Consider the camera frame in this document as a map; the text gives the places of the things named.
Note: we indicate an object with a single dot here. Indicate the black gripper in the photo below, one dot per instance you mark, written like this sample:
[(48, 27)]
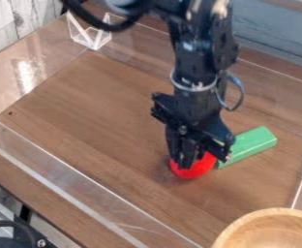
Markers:
[(194, 128)]

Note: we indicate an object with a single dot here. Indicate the red plush strawberry toy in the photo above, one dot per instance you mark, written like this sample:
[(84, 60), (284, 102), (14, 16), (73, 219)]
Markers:
[(201, 167)]

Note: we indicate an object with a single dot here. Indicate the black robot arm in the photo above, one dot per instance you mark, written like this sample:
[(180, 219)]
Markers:
[(201, 32)]

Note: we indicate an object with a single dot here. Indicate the green rectangular block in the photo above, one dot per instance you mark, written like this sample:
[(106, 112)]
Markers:
[(250, 143)]

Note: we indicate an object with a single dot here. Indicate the wooden bowl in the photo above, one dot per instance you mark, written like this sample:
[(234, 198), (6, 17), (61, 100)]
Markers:
[(268, 228)]

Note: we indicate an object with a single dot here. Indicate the clear acrylic table barrier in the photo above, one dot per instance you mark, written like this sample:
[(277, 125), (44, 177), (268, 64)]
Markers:
[(82, 152)]

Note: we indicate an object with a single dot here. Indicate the black metal table bracket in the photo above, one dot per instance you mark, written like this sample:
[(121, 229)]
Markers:
[(17, 234)]

